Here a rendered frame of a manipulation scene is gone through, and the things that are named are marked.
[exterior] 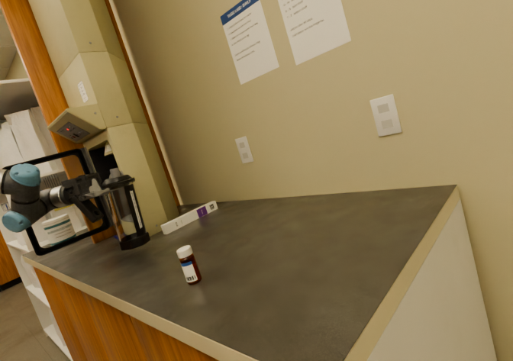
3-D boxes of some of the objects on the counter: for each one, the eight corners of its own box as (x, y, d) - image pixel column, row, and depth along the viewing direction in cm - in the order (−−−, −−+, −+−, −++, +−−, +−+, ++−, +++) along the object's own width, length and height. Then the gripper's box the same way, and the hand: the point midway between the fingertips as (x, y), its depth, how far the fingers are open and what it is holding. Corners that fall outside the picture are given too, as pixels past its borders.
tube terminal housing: (162, 214, 170) (111, 74, 160) (195, 214, 147) (139, 49, 138) (117, 235, 153) (57, 79, 143) (147, 237, 130) (79, 52, 120)
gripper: (45, 185, 103) (98, 171, 98) (81, 176, 118) (128, 163, 113) (53, 211, 104) (106, 198, 99) (88, 198, 119) (135, 186, 114)
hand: (118, 188), depth 106 cm, fingers closed on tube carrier, 9 cm apart
